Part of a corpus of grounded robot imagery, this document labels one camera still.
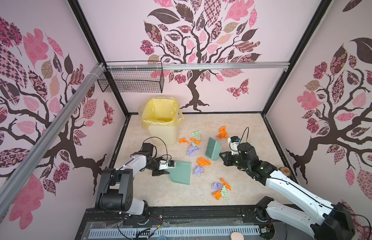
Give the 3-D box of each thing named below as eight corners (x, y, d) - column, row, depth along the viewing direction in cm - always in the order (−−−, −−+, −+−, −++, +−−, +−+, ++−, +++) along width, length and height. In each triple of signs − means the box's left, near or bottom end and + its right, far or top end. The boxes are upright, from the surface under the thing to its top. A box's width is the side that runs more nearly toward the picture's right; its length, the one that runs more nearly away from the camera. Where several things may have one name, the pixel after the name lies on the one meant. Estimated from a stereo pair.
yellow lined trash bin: (145, 147, 101) (134, 122, 81) (151, 123, 116) (142, 96, 95) (182, 147, 101) (180, 122, 81) (183, 123, 116) (182, 96, 95)
